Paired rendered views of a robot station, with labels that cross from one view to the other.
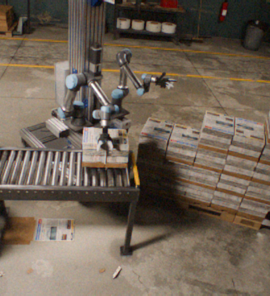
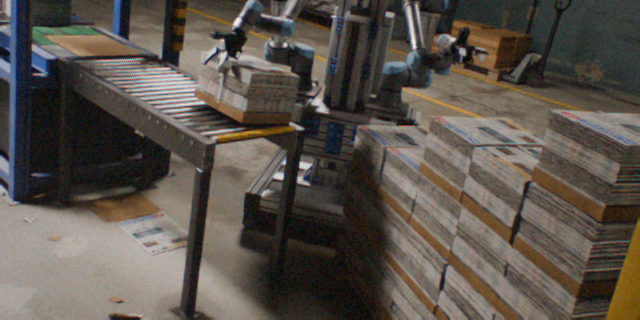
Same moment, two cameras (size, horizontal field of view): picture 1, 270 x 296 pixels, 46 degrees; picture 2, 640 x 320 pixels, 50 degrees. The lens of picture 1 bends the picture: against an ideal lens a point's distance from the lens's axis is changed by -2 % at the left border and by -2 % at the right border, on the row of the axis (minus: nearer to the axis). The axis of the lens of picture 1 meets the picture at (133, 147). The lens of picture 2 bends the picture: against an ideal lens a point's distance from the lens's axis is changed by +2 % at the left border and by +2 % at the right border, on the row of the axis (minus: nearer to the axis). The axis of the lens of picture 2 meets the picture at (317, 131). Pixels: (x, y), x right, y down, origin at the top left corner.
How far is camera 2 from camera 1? 261 cm
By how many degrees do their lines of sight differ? 51
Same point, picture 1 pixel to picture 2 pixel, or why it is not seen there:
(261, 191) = not seen: outside the picture
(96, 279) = (91, 299)
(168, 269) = not seen: outside the picture
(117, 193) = (181, 136)
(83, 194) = (147, 120)
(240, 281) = not seen: outside the picture
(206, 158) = (429, 207)
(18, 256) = (74, 221)
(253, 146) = (505, 187)
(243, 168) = (485, 257)
